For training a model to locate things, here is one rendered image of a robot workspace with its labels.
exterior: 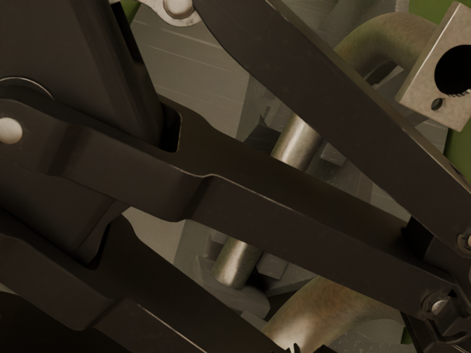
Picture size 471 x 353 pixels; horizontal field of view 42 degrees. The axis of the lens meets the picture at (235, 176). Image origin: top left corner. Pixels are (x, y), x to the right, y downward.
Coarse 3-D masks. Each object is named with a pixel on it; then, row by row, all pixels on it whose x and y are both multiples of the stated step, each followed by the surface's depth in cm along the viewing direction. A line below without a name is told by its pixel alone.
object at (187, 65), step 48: (288, 0) 73; (336, 0) 73; (144, 48) 69; (192, 48) 70; (192, 96) 67; (240, 96) 67; (432, 144) 66; (384, 192) 64; (144, 240) 60; (0, 288) 58; (384, 336) 58
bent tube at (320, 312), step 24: (312, 288) 29; (336, 288) 28; (288, 312) 30; (312, 312) 29; (336, 312) 28; (360, 312) 27; (384, 312) 25; (288, 336) 30; (312, 336) 29; (336, 336) 30
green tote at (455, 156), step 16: (128, 0) 69; (416, 0) 70; (432, 0) 69; (448, 0) 69; (464, 0) 68; (128, 16) 71; (432, 16) 72; (464, 128) 63; (448, 144) 68; (464, 144) 61; (464, 160) 59
